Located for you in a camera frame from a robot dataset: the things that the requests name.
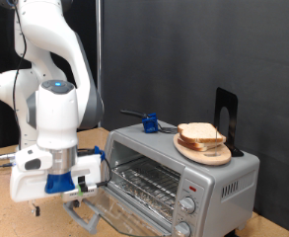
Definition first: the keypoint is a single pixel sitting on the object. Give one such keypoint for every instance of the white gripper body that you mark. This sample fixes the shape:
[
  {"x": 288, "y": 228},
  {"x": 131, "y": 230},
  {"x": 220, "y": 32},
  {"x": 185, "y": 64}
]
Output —
[{"x": 25, "y": 184}]

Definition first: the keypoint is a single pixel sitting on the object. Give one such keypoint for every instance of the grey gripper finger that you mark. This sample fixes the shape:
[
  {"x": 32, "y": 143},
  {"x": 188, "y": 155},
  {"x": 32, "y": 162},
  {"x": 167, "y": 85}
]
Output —
[
  {"x": 36, "y": 209},
  {"x": 77, "y": 203}
]

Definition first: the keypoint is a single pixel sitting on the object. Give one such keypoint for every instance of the metal spatula with blue block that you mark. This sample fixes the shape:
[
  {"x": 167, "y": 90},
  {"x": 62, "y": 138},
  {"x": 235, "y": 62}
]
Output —
[{"x": 150, "y": 124}]

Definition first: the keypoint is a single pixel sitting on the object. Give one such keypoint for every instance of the white bread slice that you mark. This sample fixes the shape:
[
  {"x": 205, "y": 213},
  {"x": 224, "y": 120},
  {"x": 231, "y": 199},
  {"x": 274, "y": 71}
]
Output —
[
  {"x": 191, "y": 147},
  {"x": 200, "y": 131}
]

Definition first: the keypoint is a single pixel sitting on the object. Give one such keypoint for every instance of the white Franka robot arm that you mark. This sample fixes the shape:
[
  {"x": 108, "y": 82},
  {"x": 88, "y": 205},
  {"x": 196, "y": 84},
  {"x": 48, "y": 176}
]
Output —
[{"x": 57, "y": 115}]

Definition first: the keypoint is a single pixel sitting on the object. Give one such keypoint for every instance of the silver oven knob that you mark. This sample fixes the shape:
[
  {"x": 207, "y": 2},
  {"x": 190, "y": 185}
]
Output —
[
  {"x": 182, "y": 229},
  {"x": 186, "y": 205}
]

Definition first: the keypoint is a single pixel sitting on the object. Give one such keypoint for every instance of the silver toaster oven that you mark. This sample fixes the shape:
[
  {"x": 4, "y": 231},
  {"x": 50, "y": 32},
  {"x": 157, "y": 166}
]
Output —
[{"x": 216, "y": 184}]

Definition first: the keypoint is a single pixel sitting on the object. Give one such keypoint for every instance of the round wooden plate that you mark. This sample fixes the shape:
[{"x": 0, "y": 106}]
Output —
[{"x": 209, "y": 158}]

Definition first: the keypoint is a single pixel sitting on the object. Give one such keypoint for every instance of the vertical metal pole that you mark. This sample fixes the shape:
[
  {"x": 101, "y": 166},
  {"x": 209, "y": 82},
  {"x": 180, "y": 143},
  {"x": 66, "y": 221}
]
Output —
[{"x": 99, "y": 33}]

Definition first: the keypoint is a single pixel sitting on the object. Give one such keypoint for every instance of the black metal bookend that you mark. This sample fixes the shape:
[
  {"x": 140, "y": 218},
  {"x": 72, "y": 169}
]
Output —
[{"x": 231, "y": 102}]

